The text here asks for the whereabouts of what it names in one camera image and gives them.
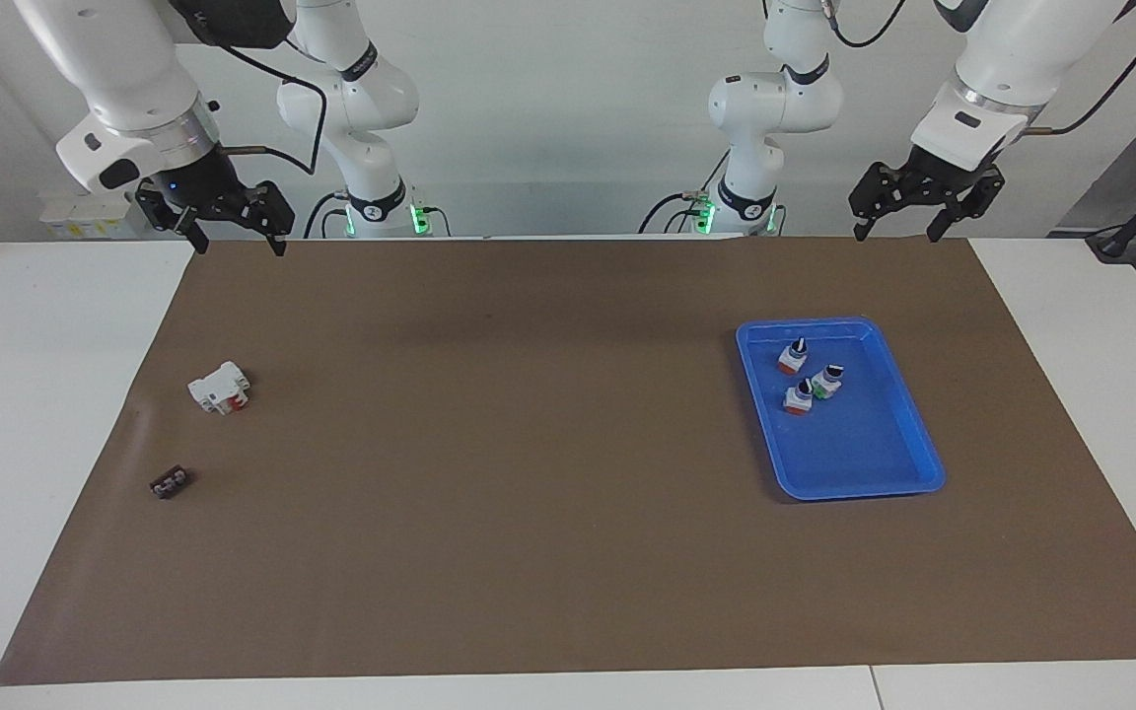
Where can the white circuit breaker block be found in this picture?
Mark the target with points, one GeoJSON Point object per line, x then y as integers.
{"type": "Point", "coordinates": [216, 388]}

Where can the green base rotary switch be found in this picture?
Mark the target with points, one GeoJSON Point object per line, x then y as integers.
{"type": "Point", "coordinates": [829, 383]}

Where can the brown table mat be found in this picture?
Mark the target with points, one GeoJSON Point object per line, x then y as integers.
{"type": "Point", "coordinates": [548, 493]}

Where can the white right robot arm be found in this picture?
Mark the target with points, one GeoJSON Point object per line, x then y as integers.
{"type": "Point", "coordinates": [124, 69]}

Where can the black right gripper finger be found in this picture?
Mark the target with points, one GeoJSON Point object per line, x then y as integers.
{"type": "Point", "coordinates": [159, 207]}
{"type": "Point", "coordinates": [275, 207]}

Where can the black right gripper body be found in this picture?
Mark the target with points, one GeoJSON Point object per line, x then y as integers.
{"type": "Point", "coordinates": [195, 177]}

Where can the blue plastic tray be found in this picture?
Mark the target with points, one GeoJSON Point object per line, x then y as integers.
{"type": "Point", "coordinates": [854, 449]}

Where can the red base rotary switch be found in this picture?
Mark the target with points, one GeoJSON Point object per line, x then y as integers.
{"type": "Point", "coordinates": [792, 359]}

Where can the small black terminal block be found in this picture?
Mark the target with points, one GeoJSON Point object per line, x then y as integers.
{"type": "Point", "coordinates": [170, 483]}

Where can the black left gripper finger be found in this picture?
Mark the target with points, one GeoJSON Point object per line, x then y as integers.
{"type": "Point", "coordinates": [980, 190]}
{"type": "Point", "coordinates": [876, 190]}

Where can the white box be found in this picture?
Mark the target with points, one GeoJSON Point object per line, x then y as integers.
{"type": "Point", "coordinates": [85, 212]}

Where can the orange base rotary switch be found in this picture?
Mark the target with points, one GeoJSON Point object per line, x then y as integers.
{"type": "Point", "coordinates": [798, 399]}

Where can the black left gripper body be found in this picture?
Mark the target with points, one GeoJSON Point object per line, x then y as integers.
{"type": "Point", "coordinates": [933, 176]}

